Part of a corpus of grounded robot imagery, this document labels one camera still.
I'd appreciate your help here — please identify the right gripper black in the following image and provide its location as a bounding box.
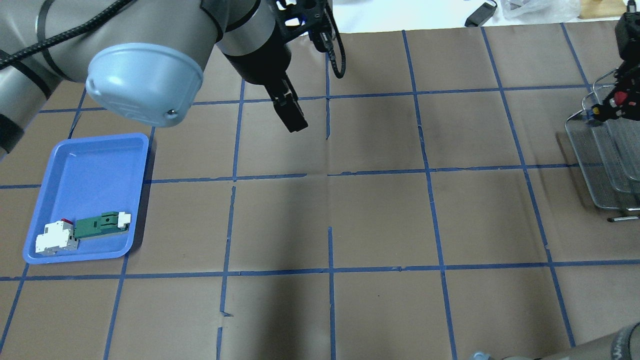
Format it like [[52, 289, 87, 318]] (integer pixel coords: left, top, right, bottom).
[[592, 11, 640, 123]]

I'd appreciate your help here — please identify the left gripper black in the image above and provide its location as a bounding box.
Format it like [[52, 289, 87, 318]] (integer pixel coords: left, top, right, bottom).
[[227, 30, 309, 133]]

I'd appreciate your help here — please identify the red emergency stop button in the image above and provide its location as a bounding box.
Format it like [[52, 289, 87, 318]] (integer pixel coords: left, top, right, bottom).
[[589, 89, 630, 123]]

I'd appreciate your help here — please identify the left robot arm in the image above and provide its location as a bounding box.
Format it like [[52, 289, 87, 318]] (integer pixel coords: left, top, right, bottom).
[[1, 0, 308, 156]]

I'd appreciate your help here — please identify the wooden board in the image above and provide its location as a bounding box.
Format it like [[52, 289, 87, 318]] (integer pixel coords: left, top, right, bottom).
[[578, 0, 627, 20]]

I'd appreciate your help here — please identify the clear plastic bag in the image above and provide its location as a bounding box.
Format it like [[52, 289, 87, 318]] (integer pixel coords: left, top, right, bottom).
[[499, 0, 581, 24]]

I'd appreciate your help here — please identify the black power adapter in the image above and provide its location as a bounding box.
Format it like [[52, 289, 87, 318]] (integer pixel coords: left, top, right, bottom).
[[464, 0, 498, 28]]

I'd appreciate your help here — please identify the blue plastic tray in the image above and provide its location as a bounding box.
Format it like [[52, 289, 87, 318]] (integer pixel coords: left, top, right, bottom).
[[22, 132, 150, 265]]

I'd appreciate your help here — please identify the green terminal block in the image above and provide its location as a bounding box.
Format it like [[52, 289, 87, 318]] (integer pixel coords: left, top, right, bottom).
[[73, 211, 132, 240]]

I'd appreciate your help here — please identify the white circuit breaker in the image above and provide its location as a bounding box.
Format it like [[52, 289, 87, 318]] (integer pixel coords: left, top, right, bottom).
[[35, 218, 79, 256]]

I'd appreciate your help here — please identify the metal wire mesh shelf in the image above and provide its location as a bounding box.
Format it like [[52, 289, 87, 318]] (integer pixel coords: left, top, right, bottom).
[[564, 73, 639, 223]]

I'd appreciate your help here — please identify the black braided cable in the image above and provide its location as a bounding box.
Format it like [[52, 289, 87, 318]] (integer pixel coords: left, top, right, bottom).
[[320, 0, 347, 80]]

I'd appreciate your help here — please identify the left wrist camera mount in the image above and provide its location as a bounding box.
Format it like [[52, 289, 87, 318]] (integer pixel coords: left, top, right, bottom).
[[269, 0, 338, 54]]

